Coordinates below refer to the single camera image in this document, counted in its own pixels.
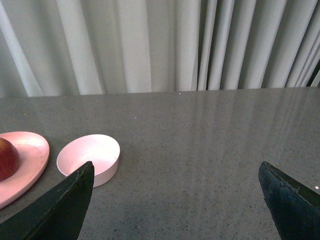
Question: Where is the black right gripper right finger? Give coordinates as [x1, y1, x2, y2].
[258, 161, 320, 240]

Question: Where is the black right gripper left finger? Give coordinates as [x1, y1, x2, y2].
[0, 161, 95, 240]

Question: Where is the red apple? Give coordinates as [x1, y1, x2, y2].
[0, 138, 20, 182]

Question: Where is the pink plate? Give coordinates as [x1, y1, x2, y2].
[0, 131, 50, 209]

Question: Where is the pale pink bowl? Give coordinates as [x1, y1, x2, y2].
[56, 134, 121, 187]

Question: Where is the white curtain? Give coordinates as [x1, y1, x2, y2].
[0, 0, 320, 98]

